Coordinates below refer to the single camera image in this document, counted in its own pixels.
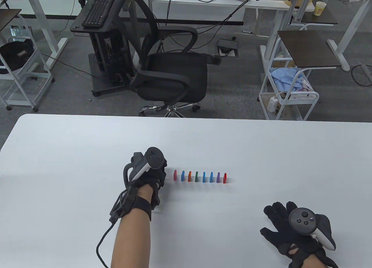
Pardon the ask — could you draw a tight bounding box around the person's right hand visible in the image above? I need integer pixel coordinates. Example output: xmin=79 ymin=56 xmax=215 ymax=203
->
xmin=260 ymin=201 xmax=339 ymax=268

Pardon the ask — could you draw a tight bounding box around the person's left hand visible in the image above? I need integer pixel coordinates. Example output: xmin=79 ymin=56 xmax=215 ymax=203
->
xmin=129 ymin=160 xmax=168 ymax=211

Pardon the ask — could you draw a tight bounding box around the grey white handheld controller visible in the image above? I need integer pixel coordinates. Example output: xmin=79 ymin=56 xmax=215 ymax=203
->
xmin=124 ymin=147 xmax=165 ymax=188
xmin=289 ymin=208 xmax=337 ymax=251

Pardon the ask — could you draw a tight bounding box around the black office chair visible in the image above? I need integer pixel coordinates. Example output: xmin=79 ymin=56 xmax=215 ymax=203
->
xmin=115 ymin=0 xmax=223 ymax=118

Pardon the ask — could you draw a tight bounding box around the white rolling utility cart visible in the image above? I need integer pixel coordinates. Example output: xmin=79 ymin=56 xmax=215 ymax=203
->
xmin=258 ymin=24 xmax=320 ymax=121
xmin=0 ymin=14 xmax=56 ymax=111

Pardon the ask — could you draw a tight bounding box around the black rolling computer stand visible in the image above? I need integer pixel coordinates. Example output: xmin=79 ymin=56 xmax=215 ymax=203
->
xmin=70 ymin=0 xmax=137 ymax=98

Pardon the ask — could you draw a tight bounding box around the light blue cloth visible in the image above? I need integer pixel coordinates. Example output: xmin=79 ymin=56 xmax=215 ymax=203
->
xmin=270 ymin=68 xmax=305 ymax=91

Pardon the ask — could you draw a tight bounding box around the grey floor power box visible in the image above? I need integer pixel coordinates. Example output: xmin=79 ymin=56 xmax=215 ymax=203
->
xmin=217 ymin=38 xmax=240 ymax=57

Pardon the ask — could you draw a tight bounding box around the cardboard box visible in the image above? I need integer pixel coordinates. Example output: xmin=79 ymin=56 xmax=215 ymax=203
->
xmin=273 ymin=59 xmax=297 ymax=69

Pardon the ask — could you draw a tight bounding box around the black keyboard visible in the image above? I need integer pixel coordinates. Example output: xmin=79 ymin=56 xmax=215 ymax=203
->
xmin=81 ymin=0 xmax=115 ymax=28

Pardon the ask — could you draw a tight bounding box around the dark brown side table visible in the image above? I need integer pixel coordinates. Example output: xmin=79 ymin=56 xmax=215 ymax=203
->
xmin=0 ymin=9 xmax=22 ymax=33
xmin=301 ymin=11 xmax=338 ymax=25
xmin=278 ymin=30 xmax=342 ymax=69

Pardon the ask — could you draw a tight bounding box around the black bag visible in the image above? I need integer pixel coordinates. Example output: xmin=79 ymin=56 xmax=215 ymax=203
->
xmin=0 ymin=39 xmax=36 ymax=72

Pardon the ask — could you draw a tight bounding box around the clear plastic packet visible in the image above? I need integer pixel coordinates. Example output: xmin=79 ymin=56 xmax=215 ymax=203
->
xmin=10 ymin=26 xmax=31 ymax=43

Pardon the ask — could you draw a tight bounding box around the black wrist strap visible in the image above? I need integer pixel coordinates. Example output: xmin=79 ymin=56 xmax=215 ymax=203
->
xmin=124 ymin=196 xmax=152 ymax=221

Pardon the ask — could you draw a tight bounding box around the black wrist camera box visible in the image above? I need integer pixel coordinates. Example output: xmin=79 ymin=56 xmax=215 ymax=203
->
xmin=110 ymin=188 xmax=137 ymax=222

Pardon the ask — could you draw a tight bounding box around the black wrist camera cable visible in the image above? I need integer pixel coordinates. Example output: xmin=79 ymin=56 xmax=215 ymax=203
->
xmin=96 ymin=220 xmax=117 ymax=268

